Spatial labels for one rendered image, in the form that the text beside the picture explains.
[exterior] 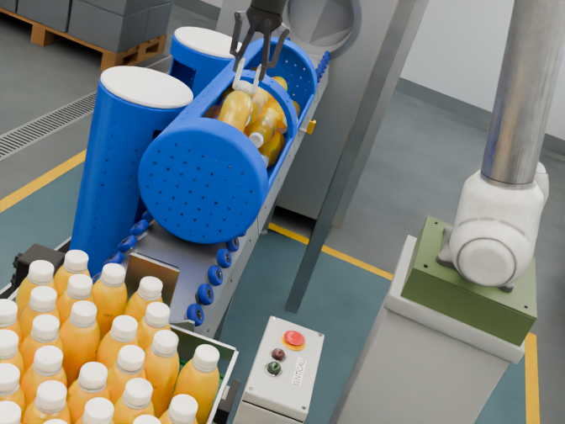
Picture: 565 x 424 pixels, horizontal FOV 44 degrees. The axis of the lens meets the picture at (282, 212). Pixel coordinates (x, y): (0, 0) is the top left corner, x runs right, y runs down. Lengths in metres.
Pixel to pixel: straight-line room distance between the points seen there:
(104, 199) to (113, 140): 0.20
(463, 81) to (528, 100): 5.16
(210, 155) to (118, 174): 0.69
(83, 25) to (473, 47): 3.25
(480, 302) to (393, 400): 0.35
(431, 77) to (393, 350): 4.96
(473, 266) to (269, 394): 0.50
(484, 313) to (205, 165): 0.69
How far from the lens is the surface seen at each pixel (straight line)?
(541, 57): 1.33
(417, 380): 1.75
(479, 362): 1.70
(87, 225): 2.31
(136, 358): 1.11
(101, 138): 2.17
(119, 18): 4.97
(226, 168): 1.53
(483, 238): 1.36
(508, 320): 1.63
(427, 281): 1.60
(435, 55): 6.47
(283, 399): 1.10
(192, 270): 1.59
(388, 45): 2.64
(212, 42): 2.75
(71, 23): 5.17
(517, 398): 3.33
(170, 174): 1.57
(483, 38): 6.42
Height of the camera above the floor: 1.84
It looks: 28 degrees down
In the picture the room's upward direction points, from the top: 19 degrees clockwise
